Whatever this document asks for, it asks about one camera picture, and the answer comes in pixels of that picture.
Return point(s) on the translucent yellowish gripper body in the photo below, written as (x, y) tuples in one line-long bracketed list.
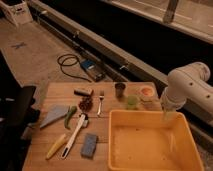
[(168, 115)]

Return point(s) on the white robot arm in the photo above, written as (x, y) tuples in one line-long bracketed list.
[(188, 82)]

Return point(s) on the green plastic cup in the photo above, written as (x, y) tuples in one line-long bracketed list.
[(131, 102)]

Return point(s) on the dark plastic cup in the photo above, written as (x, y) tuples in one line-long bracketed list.
[(119, 89)]

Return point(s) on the orange round lid container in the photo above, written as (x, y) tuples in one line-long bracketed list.
[(147, 91)]

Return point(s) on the yellow plastic bin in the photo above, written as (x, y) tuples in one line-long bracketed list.
[(144, 141)]

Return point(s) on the metal fork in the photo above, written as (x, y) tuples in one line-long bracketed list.
[(101, 98)]

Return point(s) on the blue power box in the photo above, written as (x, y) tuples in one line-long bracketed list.
[(93, 71)]

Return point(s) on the brown pine cone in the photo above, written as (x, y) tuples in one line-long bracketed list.
[(86, 104)]

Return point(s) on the blue sponge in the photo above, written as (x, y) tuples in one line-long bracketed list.
[(89, 145)]

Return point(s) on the green pepper toy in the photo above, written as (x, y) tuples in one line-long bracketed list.
[(72, 110)]

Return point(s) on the grey triangular cloth piece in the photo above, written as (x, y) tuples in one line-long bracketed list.
[(55, 113)]

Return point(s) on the black chair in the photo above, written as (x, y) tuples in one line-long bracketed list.
[(16, 113)]

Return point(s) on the white crate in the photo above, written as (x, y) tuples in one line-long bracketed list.
[(17, 14)]

